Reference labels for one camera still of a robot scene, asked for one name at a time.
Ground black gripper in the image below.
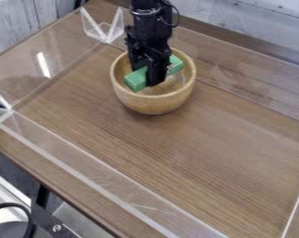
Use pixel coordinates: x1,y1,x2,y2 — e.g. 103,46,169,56
125,7,172,87

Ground green rectangular block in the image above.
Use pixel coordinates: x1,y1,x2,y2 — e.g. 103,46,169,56
124,55,184,93

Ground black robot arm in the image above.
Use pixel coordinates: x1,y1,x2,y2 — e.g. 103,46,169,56
125,0,172,86

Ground brown wooden bowl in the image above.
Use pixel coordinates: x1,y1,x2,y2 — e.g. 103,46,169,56
111,48,197,114

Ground clear acrylic front barrier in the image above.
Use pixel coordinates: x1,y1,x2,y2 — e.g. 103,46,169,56
0,99,228,238

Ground black table leg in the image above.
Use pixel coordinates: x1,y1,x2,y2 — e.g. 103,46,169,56
36,185,51,208

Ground clear acrylic corner bracket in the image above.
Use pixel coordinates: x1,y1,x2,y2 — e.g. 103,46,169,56
79,7,124,44

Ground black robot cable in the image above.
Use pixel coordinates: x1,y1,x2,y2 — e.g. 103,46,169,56
157,0,183,29

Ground black cable loop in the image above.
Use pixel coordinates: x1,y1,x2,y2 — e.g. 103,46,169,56
0,202,37,238

